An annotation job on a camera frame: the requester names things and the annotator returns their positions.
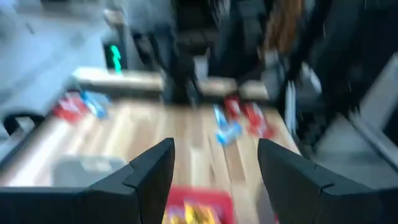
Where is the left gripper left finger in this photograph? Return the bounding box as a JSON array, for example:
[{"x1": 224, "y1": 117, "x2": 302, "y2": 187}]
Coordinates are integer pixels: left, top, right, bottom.
[{"x1": 0, "y1": 138, "x2": 176, "y2": 224}]

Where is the black curved bracket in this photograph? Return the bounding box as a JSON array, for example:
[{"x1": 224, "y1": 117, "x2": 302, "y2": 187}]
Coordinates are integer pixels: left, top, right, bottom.
[{"x1": 2, "y1": 113, "x2": 45, "y2": 137}]

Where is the black box with green light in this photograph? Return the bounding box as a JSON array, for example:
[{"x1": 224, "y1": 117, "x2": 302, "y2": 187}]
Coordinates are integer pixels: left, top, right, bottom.
[{"x1": 101, "y1": 30, "x2": 128, "y2": 72}]

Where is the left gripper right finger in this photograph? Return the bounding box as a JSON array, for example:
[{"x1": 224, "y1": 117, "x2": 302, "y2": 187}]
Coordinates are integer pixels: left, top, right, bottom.
[{"x1": 257, "y1": 138, "x2": 398, "y2": 224}]

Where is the red Skittles bag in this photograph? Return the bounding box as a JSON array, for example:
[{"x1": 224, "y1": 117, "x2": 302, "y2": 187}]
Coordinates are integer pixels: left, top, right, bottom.
[
  {"x1": 242, "y1": 101, "x2": 275, "y2": 140},
  {"x1": 52, "y1": 92, "x2": 88, "y2": 124},
  {"x1": 223, "y1": 95, "x2": 243, "y2": 121}
]

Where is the grey plastic bin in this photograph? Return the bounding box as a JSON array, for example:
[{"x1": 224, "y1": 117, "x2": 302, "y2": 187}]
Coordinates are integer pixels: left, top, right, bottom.
[{"x1": 51, "y1": 154, "x2": 128, "y2": 187}]

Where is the red plastic bin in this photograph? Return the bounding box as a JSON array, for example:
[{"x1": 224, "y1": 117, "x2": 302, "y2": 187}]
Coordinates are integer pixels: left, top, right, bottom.
[{"x1": 164, "y1": 185, "x2": 234, "y2": 224}]

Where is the grey metal table frame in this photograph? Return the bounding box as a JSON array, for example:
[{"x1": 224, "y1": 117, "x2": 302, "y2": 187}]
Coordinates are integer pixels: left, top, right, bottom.
[{"x1": 349, "y1": 51, "x2": 398, "y2": 175}]

